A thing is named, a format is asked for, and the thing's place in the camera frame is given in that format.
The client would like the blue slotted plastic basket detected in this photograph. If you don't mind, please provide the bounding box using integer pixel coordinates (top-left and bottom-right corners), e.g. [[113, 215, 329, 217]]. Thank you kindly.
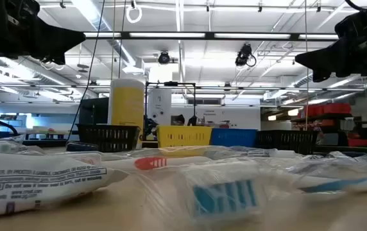
[[210, 128, 258, 148]]

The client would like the white cable loop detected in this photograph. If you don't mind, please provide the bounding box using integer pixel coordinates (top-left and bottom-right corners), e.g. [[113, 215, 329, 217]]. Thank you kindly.
[[125, 4, 144, 24]]

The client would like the background workbench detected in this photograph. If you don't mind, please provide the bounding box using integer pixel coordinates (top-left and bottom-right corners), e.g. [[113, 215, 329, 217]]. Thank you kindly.
[[25, 125, 75, 141]]

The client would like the red storage bin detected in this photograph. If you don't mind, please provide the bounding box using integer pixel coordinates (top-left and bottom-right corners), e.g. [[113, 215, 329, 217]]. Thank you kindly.
[[346, 137, 367, 148]]

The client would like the black slotted plastic basket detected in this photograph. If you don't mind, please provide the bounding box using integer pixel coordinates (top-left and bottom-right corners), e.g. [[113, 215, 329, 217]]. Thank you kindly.
[[76, 124, 141, 153], [255, 130, 320, 155]]

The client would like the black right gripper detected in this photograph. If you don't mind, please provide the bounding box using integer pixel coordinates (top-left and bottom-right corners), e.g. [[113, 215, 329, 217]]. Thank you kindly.
[[294, 0, 367, 83]]

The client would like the white cabinet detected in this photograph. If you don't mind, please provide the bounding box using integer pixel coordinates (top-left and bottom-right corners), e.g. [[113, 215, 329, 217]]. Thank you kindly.
[[148, 87, 173, 126]]

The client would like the thin grey hanging cord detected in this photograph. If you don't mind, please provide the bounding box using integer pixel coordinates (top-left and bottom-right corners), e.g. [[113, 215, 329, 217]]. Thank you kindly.
[[303, 0, 309, 131], [110, 0, 117, 81]]

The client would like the black overhead camera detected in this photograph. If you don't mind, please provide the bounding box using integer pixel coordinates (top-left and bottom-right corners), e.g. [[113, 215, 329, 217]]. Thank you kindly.
[[157, 51, 171, 65]]

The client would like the black overhead rig beam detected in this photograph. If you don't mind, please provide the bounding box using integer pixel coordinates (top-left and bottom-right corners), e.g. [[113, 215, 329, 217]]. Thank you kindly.
[[83, 31, 340, 42]]

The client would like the small white toothpaste tube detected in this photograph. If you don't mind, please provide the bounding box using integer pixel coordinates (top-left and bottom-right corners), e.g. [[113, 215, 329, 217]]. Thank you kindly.
[[0, 150, 130, 219]]

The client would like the red toothbrush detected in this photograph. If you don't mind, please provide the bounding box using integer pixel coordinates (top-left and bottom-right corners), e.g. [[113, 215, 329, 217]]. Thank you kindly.
[[101, 155, 220, 173]]

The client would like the blue toothbrush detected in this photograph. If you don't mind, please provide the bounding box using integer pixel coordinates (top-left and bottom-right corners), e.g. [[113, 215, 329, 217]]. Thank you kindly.
[[144, 159, 367, 229]]

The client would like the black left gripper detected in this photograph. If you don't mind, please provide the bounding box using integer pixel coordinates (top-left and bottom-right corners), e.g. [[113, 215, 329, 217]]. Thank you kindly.
[[0, 0, 87, 65]]

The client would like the black metal stand frame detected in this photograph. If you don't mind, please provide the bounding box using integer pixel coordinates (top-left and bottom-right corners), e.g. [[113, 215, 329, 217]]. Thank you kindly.
[[144, 81, 198, 142]]

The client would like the black monitor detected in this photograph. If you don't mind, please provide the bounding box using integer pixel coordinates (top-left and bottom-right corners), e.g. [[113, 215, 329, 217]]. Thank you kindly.
[[78, 97, 110, 126]]

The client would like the yellow slotted plastic basket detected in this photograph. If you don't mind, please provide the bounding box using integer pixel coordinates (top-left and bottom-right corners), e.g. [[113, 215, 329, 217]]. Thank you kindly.
[[156, 124, 214, 149]]

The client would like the long black hanging cable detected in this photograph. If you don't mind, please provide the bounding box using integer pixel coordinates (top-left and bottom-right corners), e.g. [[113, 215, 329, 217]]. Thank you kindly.
[[65, 0, 107, 142]]

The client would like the black ceiling camera with cable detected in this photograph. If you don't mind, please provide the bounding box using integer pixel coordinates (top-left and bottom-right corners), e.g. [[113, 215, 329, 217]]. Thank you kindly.
[[234, 42, 257, 68]]

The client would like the yellow wipes canister white lid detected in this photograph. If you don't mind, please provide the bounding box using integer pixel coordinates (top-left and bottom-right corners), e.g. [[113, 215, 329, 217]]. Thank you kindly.
[[108, 78, 146, 149]]

